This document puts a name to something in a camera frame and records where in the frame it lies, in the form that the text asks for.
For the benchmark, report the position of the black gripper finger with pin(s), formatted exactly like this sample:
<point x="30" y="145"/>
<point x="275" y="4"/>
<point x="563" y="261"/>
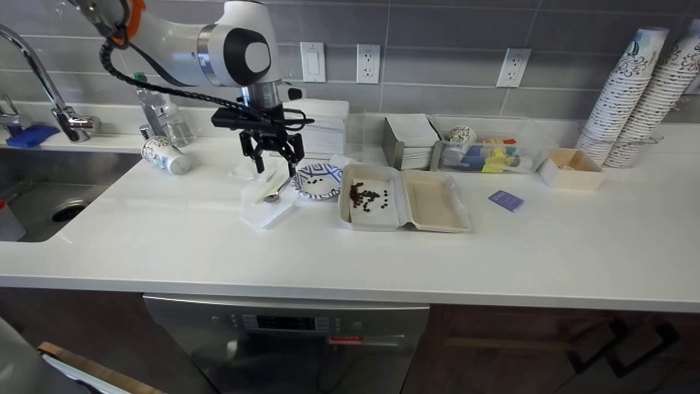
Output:
<point x="258" y="156"/>
<point x="298" y="152"/>

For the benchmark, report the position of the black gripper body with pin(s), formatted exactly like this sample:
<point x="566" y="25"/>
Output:
<point x="264" y="123"/>

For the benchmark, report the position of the wooden plank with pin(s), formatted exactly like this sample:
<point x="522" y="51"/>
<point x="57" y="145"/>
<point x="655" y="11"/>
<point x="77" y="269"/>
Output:
<point x="94" y="368"/>

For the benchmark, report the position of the small blue packet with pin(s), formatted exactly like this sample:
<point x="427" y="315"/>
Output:
<point x="505" y="199"/>

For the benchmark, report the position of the clear condiment packet organizer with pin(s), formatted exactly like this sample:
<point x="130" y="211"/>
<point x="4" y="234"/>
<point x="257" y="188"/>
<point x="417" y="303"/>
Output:
<point x="489" y="154"/>

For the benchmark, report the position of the sleeved paper cup stack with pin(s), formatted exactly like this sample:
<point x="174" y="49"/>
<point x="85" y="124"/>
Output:
<point x="620" y="95"/>
<point x="659" y="101"/>

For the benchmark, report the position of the blue patterned paper plate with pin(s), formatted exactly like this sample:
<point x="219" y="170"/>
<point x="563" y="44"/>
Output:
<point x="318" y="182"/>

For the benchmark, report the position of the small beige open box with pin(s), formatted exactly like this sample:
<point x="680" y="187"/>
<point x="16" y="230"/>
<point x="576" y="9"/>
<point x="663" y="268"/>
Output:
<point x="569" y="170"/>

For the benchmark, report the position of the chrome kitchen faucet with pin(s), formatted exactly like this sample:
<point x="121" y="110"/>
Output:
<point x="44" y="77"/>

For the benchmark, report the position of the stainless steel dishwasher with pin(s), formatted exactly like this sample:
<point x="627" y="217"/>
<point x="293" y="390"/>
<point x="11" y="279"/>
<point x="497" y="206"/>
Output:
<point x="292" y="351"/>

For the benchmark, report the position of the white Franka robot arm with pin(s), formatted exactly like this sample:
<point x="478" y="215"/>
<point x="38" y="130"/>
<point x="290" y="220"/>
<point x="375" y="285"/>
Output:
<point x="182" y="44"/>

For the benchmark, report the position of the printed paper cup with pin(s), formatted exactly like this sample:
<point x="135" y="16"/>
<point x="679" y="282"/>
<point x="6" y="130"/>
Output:
<point x="166" y="156"/>

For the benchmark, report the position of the clear glass bottle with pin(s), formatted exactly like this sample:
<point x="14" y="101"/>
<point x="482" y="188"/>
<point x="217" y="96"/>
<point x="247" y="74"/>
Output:
<point x="179" y="130"/>

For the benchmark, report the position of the brown coffee beans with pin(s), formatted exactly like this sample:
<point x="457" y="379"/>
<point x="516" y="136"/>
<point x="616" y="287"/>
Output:
<point x="364" y="198"/>

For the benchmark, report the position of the dark wood cabinet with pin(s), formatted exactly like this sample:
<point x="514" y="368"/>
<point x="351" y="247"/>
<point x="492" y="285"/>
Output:
<point x="553" y="351"/>

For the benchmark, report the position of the steel sink basin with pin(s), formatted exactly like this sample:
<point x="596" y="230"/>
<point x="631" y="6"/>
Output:
<point x="65" y="188"/>

